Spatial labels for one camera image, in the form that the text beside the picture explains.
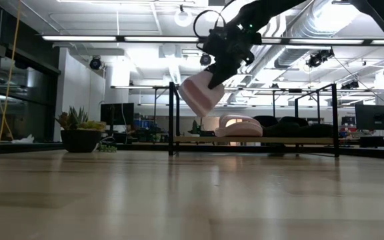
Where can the pink slide sandal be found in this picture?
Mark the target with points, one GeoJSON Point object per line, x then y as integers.
{"type": "Point", "coordinates": [242, 130]}
{"type": "Point", "coordinates": [198, 96]}

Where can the black slide sandal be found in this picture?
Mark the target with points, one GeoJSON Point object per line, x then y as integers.
{"type": "Point", "coordinates": [268, 131]}
{"type": "Point", "coordinates": [315, 130]}

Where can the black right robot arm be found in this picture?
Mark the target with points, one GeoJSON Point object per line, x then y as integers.
{"type": "Point", "coordinates": [272, 11]}

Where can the black ceiling spotlight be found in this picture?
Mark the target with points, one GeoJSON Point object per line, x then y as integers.
{"type": "Point", "coordinates": [205, 60]}
{"type": "Point", "coordinates": [350, 85]}
{"type": "Point", "coordinates": [95, 63]}
{"type": "Point", "coordinates": [317, 59]}

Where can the long ceiling light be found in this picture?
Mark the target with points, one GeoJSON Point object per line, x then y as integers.
{"type": "Point", "coordinates": [78, 38]}
{"type": "Point", "coordinates": [328, 41]}
{"type": "Point", "coordinates": [382, 42]}
{"type": "Point", "coordinates": [162, 39]}

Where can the black computer monitor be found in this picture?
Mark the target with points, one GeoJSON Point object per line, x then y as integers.
{"type": "Point", "coordinates": [375, 116]}
{"type": "Point", "coordinates": [117, 114]}

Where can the small green plant sprig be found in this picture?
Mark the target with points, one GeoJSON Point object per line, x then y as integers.
{"type": "Point", "coordinates": [107, 148]}

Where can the potted succulent plant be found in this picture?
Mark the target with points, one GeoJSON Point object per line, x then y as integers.
{"type": "Point", "coordinates": [80, 140]}

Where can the white crumpled tissue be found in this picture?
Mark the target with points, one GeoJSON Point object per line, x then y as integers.
{"type": "Point", "coordinates": [23, 139]}

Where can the silver ventilation duct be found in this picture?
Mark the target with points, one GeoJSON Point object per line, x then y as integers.
{"type": "Point", "coordinates": [295, 50]}

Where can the wooden shelf black metal frame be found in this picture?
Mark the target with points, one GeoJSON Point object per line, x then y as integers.
{"type": "Point", "coordinates": [295, 140]}

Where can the black metal rig frame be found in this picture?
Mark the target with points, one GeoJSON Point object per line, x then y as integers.
{"type": "Point", "coordinates": [362, 151]}

